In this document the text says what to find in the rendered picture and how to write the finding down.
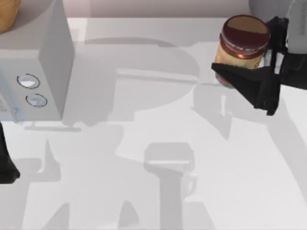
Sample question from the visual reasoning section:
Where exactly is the pale microwave door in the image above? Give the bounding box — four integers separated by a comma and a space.
0, 68, 19, 123

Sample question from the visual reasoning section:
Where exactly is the glass jar with red lid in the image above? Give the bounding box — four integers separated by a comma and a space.
214, 14, 272, 90

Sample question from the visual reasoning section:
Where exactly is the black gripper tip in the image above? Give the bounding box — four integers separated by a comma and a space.
0, 121, 21, 185

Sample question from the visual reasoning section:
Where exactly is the pale grey rounded box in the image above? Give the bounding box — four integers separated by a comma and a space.
286, 0, 307, 55

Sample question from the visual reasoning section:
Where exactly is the small round microwave knob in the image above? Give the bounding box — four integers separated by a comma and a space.
25, 93, 48, 108

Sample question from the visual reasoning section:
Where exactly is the large round microwave knob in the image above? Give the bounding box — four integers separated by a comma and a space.
16, 73, 41, 90

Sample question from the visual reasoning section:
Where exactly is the pale microwave oven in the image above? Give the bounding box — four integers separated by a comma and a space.
0, 0, 75, 123

